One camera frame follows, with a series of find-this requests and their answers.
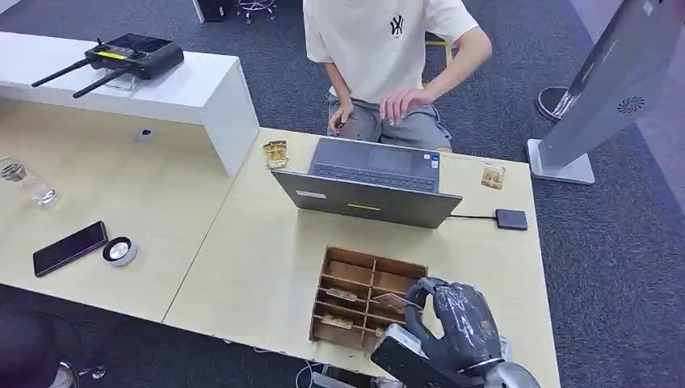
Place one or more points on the person's right hand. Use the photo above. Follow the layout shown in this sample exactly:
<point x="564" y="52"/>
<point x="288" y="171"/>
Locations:
<point x="340" y="115"/>

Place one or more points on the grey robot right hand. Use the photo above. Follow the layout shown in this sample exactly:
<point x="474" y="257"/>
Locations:
<point x="465" y="326"/>

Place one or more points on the person's left hand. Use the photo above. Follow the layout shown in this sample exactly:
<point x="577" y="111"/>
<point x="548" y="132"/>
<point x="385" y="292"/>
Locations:
<point x="404" y="100"/>

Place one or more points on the printed golden card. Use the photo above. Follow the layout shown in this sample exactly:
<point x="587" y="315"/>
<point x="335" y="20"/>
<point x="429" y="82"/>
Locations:
<point x="388" y="301"/>
<point x="337" y="322"/>
<point x="380" y="332"/>
<point x="341" y="294"/>

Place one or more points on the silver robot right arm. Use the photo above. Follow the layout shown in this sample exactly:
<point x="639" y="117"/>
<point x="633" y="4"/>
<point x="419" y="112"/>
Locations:
<point x="508" y="377"/>

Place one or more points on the person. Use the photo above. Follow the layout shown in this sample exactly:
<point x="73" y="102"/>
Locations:
<point x="374" y="48"/>

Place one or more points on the stack of golden cards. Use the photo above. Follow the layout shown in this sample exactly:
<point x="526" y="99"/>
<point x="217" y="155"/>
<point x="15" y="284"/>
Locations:
<point x="275" y="155"/>

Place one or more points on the grey laptop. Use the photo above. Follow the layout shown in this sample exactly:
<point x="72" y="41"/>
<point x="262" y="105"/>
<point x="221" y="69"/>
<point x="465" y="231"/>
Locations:
<point x="369" y="193"/>

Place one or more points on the black external drive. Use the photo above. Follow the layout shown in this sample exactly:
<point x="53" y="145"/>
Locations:
<point x="511" y="219"/>

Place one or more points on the golden card with pale border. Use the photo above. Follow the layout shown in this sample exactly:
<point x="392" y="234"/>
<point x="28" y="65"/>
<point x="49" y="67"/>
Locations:
<point x="493" y="177"/>

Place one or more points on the chrome chair base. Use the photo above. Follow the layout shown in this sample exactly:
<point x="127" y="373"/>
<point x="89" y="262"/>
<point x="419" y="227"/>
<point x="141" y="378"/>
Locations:
<point x="256" y="6"/>

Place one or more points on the white desk shelf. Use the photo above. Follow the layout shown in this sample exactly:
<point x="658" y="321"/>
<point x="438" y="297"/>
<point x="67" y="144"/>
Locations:
<point x="203" y="91"/>

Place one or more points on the round black floor base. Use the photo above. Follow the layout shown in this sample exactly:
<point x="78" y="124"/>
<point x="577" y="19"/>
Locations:
<point x="548" y="102"/>

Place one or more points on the wooden compartment box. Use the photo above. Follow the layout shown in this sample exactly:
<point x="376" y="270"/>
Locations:
<point x="318" y="332"/>

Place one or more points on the black cabinet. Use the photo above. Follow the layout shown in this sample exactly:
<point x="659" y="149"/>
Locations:
<point x="214" y="8"/>

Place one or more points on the small round grey cap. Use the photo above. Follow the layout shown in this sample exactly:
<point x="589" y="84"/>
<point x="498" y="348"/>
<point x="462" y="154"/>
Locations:
<point x="143" y="135"/>

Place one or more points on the grey kiosk stand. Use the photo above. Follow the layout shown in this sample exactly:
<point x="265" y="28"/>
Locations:
<point x="615" y="85"/>

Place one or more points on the black remote controller with antennas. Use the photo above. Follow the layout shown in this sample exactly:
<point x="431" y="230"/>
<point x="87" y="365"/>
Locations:
<point x="136" y="56"/>

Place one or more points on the clear controller stand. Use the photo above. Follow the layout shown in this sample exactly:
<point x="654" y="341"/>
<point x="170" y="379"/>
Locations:
<point x="122" y="83"/>

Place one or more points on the black smartphone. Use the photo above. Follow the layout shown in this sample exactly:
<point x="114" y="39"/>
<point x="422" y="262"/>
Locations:
<point x="70" y="249"/>

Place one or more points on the clear glass bottle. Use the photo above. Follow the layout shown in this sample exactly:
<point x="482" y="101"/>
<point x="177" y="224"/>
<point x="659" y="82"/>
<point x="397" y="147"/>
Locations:
<point x="32" y="187"/>

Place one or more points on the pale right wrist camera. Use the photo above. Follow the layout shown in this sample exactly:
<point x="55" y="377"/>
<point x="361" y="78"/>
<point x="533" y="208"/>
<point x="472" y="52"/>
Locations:
<point x="404" y="345"/>

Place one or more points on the yellow stool frame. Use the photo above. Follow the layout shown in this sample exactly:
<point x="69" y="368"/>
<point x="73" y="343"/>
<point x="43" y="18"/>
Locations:
<point x="440" y="44"/>

